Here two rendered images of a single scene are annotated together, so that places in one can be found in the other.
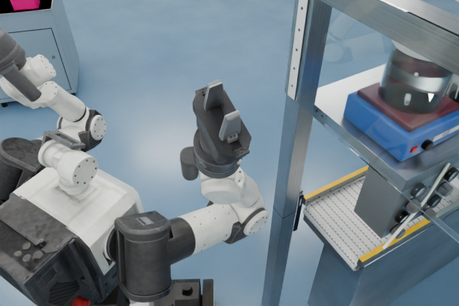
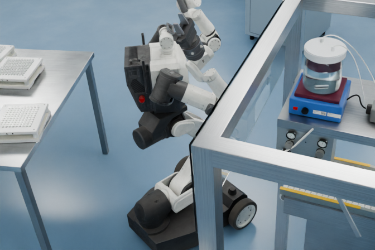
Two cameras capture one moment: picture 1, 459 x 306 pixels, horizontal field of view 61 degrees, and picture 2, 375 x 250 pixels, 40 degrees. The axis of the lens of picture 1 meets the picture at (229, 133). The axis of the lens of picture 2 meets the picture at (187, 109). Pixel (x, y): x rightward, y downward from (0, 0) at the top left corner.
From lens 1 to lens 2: 1.73 m
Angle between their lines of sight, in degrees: 43
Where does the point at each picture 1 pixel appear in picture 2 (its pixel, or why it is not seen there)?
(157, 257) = (163, 85)
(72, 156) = (165, 34)
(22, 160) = not seen: hidden behind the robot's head
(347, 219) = not seen: hidden behind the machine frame
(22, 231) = (138, 54)
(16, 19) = not seen: outside the picture
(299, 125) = (285, 84)
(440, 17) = (275, 26)
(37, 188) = (156, 46)
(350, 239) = not seen: hidden behind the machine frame
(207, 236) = (192, 97)
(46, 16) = not seen: outside the picture
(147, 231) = (164, 72)
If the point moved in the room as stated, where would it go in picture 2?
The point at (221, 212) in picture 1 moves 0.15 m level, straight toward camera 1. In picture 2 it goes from (208, 95) to (182, 109)
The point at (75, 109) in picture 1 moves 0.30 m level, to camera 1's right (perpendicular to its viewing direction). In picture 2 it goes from (206, 29) to (244, 49)
